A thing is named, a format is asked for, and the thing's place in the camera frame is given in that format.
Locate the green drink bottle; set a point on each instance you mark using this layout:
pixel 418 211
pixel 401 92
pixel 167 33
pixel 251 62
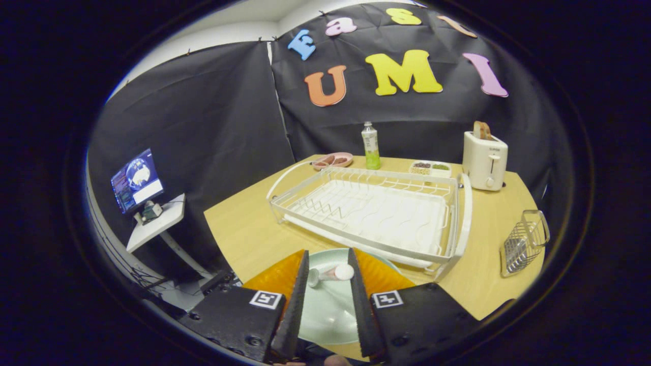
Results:
pixel 371 145

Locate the white toaster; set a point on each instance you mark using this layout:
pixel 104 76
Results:
pixel 483 160

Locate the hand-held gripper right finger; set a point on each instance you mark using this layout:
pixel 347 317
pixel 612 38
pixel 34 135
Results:
pixel 360 305

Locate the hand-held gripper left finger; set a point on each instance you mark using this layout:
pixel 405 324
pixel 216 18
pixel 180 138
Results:
pixel 297 305

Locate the white side table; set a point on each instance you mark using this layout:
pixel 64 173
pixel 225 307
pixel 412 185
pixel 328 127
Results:
pixel 152 231

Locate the white dish rack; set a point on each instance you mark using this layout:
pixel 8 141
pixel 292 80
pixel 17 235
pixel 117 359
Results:
pixel 381 218

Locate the black backdrop cloth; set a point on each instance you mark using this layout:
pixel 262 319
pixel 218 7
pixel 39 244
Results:
pixel 203 127

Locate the toasted bread slice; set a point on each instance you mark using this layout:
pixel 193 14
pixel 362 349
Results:
pixel 482 130

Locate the mint green plate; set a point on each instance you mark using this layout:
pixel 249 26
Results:
pixel 330 315

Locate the computer monitor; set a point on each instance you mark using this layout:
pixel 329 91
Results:
pixel 137 180

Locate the white tray of beans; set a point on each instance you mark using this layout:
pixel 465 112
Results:
pixel 431 173

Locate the small device under monitor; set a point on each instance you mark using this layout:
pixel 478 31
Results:
pixel 150 211

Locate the pink divided dish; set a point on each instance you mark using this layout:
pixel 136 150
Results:
pixel 330 156

